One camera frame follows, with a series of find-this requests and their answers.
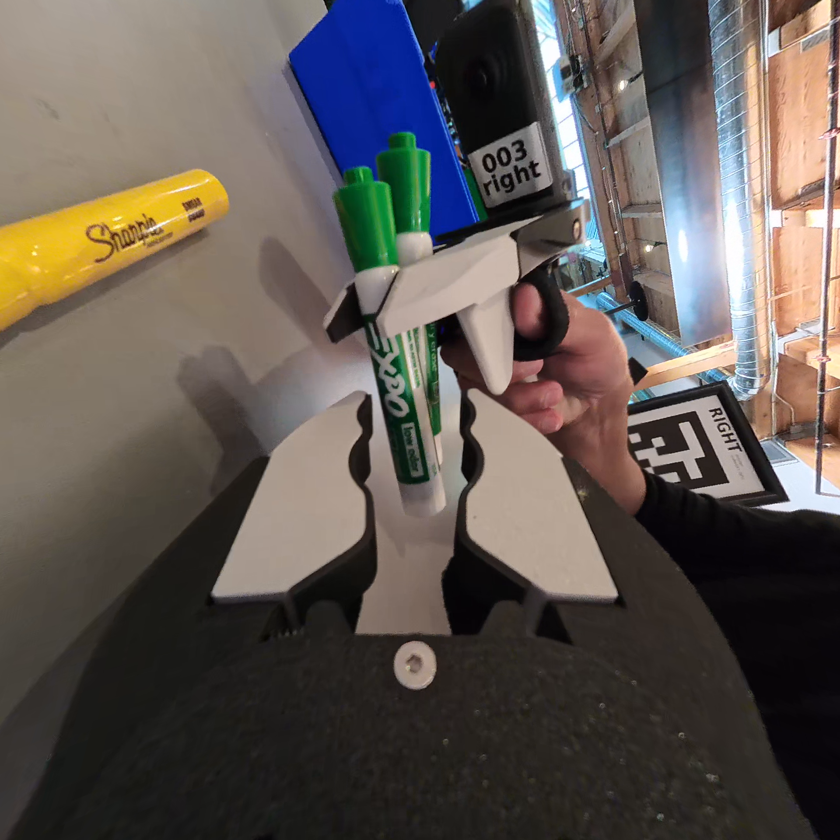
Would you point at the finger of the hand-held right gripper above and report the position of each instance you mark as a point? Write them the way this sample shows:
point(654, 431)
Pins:
point(446, 282)
point(344, 303)

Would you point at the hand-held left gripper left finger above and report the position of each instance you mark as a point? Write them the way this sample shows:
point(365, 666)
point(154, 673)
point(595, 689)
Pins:
point(295, 525)

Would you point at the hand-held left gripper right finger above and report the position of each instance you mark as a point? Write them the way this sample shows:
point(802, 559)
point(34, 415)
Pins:
point(538, 525)

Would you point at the green dry erase marker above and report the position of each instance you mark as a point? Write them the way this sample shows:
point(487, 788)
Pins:
point(403, 190)
point(364, 223)

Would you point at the blue plastic bin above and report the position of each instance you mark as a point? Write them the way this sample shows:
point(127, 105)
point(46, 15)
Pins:
point(367, 98)

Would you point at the person's right forearm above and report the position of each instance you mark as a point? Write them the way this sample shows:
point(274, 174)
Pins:
point(754, 590)

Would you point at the grey desk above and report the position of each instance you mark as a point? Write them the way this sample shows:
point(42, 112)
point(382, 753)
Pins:
point(131, 426)

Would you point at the person's right hand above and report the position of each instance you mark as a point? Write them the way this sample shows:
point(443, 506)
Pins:
point(590, 380)

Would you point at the black framed tag sign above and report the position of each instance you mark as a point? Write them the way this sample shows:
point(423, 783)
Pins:
point(722, 453)

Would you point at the yellow highlighter marker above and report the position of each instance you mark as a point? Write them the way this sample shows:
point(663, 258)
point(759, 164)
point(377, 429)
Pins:
point(98, 249)

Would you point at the silver ventilation duct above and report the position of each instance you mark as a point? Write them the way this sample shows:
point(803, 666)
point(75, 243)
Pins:
point(741, 197)

